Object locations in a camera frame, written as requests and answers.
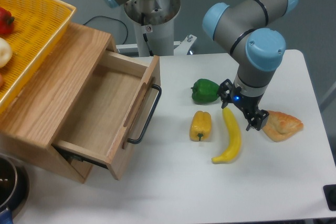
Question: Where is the black cable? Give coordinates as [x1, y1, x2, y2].
[83, 15, 129, 46]

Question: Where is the wooden drawer cabinet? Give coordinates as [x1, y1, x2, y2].
[1, 23, 113, 183]

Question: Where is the black drawer handle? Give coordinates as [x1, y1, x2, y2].
[127, 83, 163, 145]

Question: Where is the yellow banana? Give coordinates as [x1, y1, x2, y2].
[212, 108, 242, 164]

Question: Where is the green bell pepper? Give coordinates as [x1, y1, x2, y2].
[191, 79, 219, 104]

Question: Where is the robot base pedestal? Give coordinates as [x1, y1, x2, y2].
[124, 0, 181, 57]

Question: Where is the yellow plastic basket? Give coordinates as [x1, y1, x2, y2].
[1, 0, 76, 111]

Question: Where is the white onion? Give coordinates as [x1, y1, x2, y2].
[0, 38, 13, 68]

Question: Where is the golden pastry turnover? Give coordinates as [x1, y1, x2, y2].
[262, 111, 304, 142]

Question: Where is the black corner device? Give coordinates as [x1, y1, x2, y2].
[323, 184, 336, 211]

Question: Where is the dark metal pot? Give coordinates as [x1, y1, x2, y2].
[1, 154, 29, 223]

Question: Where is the red bell pepper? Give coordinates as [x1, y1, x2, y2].
[0, 7, 15, 35]

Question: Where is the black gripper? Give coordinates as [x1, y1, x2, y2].
[217, 79, 269, 131]

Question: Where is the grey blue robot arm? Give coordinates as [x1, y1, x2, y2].
[104, 0, 298, 130]

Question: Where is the yellow bell pepper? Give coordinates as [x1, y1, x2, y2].
[189, 111, 212, 141]

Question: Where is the open wooden drawer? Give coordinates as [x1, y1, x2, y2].
[53, 51, 162, 180]

